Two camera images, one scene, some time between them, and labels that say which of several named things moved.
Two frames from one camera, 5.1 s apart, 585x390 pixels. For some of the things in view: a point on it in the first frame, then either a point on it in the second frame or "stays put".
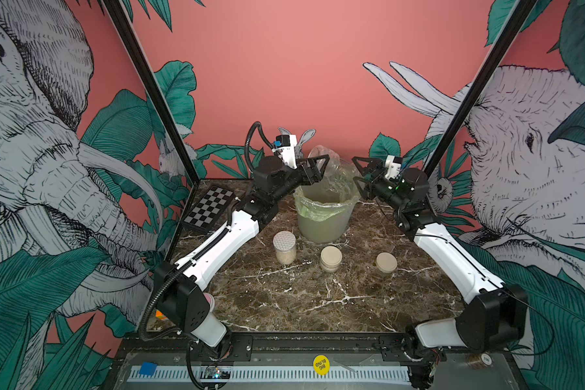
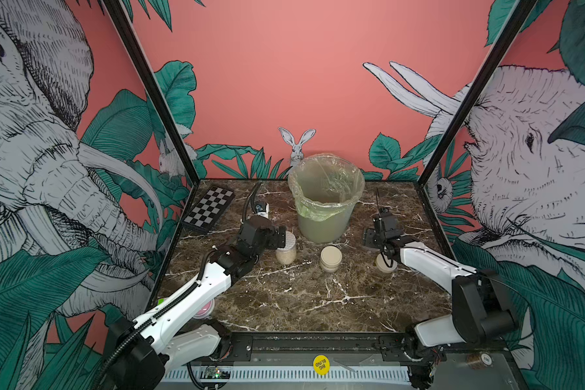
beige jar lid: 386,262 stays put
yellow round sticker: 321,364 stays put
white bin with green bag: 325,210 stays put
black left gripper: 314,175 -> 275,242
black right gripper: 374,187 -> 368,236
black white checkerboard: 209,209 stays put
